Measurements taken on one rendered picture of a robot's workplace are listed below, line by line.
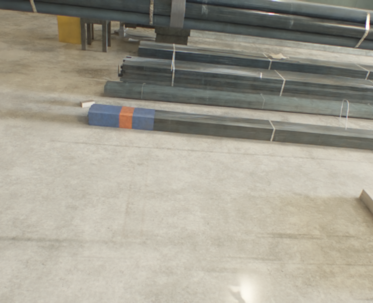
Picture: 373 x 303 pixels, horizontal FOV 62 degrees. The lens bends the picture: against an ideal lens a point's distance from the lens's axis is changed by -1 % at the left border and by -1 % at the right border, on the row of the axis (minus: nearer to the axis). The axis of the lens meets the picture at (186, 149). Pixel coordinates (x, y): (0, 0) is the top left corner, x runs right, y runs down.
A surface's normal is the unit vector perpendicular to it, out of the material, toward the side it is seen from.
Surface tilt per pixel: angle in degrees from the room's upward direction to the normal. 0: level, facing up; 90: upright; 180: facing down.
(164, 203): 0
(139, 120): 90
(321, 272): 0
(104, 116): 90
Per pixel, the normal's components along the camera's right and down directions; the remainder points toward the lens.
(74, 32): 0.00, 0.50
